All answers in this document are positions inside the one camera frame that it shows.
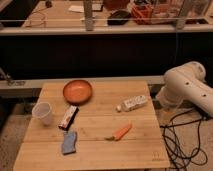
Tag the blue sponge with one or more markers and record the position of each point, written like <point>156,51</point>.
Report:
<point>68,145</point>

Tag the grey metal post right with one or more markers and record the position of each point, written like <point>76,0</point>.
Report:
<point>182,16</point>

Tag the orange crate on back bench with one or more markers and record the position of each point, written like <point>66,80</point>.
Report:
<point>142,14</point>

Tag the orange round bowl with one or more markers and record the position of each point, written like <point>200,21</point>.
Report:
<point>77,91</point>

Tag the orange toy carrot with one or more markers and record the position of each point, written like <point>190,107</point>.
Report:
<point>120,133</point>

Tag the black and white snack bar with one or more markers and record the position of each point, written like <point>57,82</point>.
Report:
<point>67,118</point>

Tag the black object on back bench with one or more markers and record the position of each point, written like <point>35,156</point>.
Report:
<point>119,17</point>

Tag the small white plastic bottle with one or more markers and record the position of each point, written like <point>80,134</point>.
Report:
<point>132,103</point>

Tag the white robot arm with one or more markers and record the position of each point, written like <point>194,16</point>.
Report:
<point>186,82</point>

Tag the grey metal post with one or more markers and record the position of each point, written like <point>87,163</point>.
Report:
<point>88,14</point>
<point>182,16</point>

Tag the white paper sheet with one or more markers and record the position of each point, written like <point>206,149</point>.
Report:
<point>76,8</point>

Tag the metal clamp bracket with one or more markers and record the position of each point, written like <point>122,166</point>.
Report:
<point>9,80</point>

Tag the white paper cup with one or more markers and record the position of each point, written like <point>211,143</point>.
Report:
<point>43,112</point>

